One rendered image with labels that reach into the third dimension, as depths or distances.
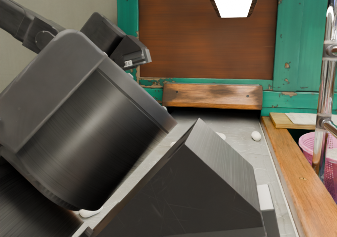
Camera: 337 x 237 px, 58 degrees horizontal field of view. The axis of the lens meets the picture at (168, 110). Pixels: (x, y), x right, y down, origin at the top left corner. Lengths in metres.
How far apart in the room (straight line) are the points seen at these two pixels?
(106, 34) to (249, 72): 0.53
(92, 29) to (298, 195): 0.43
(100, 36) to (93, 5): 1.33
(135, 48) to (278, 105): 0.56
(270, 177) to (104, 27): 0.40
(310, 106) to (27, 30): 0.77
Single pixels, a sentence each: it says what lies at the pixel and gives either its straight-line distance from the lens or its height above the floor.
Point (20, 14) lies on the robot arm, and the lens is 0.62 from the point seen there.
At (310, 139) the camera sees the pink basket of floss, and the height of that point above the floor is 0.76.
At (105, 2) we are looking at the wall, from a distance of 1.87.
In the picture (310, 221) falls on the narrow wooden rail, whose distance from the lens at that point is 0.41.
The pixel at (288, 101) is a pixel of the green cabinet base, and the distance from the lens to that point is 0.98.
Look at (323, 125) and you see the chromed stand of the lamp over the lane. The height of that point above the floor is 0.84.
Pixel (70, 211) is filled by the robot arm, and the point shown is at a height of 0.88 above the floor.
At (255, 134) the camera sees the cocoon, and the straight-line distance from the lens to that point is 0.78.
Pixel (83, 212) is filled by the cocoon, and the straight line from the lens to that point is 0.43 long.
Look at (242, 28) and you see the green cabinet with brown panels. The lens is 0.97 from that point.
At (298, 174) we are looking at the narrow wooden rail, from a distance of 0.54.
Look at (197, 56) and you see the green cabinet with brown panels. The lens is 0.98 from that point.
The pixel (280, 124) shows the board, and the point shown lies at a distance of 0.83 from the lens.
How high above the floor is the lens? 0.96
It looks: 11 degrees down
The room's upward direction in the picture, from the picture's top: straight up
